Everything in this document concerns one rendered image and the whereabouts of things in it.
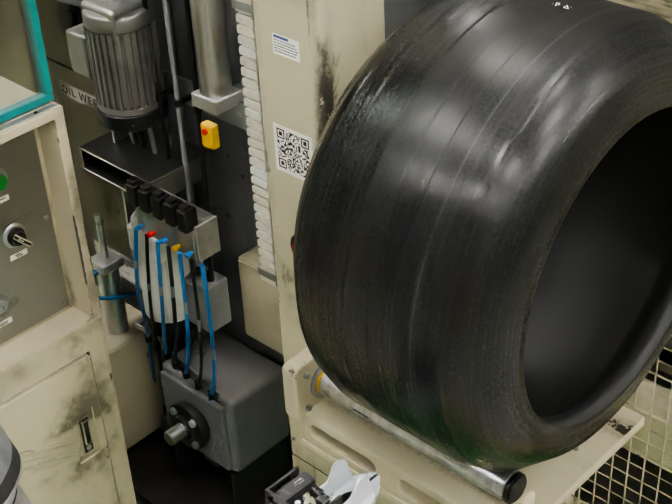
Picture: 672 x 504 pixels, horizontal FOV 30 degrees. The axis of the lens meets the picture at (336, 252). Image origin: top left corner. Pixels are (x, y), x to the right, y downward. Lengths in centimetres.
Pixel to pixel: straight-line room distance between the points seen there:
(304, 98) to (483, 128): 39
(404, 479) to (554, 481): 22
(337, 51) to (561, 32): 34
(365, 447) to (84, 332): 51
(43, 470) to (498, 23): 107
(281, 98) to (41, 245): 47
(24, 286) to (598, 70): 97
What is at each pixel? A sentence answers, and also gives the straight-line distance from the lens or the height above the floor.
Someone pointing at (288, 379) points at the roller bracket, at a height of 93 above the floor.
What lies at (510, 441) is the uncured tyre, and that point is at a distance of 150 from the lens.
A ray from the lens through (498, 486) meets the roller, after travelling 166.
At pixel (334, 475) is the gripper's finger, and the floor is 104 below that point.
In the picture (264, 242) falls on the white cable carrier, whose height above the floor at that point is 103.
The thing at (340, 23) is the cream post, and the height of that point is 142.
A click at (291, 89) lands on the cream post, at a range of 169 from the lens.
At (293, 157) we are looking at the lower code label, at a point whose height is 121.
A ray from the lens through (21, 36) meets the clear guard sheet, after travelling 179.
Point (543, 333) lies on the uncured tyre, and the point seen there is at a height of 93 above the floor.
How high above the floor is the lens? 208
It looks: 34 degrees down
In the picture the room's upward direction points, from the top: 3 degrees counter-clockwise
